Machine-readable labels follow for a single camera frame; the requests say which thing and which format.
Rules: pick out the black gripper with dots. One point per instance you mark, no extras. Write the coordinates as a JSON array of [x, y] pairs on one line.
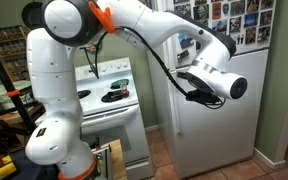
[[200, 97]]

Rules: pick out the large white fridge door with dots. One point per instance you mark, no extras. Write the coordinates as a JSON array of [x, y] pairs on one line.
[[224, 140]]

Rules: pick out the white freezer door with magnets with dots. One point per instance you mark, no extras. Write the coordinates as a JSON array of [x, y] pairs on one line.
[[250, 46]]

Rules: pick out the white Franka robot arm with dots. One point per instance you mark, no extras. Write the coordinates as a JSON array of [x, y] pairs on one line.
[[50, 83]]

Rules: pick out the white fridge body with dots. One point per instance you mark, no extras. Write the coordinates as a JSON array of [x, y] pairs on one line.
[[159, 110]]

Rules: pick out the black rectangular magnet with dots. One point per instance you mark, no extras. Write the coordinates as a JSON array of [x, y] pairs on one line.
[[183, 56]]

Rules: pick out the blue photo magnet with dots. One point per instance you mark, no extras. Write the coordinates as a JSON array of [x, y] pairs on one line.
[[251, 20], [186, 40]]

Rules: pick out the white stove knob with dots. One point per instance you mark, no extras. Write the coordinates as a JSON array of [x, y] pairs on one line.
[[118, 65], [125, 63], [103, 68]]

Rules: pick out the green pan lid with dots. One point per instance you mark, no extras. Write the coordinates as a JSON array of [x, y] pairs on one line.
[[119, 83]]

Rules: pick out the dark face photo magnet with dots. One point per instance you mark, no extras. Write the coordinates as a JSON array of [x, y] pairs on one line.
[[201, 11]]

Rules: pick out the red rectangular magnet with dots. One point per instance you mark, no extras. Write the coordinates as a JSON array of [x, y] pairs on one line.
[[216, 10]]

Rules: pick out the black coil burner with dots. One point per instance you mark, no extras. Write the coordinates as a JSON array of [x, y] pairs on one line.
[[110, 97], [84, 94]]

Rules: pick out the white electric stove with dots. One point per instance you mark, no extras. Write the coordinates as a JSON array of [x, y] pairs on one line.
[[117, 133]]

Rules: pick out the green shield magnet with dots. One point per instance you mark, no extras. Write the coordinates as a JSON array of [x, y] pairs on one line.
[[226, 8]]

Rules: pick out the wooden table board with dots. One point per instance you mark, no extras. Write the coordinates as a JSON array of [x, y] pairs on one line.
[[118, 160]]

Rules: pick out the wooden spice rack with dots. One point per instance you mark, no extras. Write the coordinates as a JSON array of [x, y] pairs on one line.
[[9, 50]]

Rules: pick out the black tripod stand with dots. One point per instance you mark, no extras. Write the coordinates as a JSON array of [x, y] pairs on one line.
[[4, 80]]

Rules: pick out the wooden side table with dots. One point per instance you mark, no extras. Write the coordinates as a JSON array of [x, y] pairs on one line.
[[0, 118]]

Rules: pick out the yellow emergency stop box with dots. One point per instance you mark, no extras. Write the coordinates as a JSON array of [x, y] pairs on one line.
[[4, 168]]

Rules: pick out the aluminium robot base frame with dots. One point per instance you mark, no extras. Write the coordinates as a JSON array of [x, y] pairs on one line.
[[102, 163]]

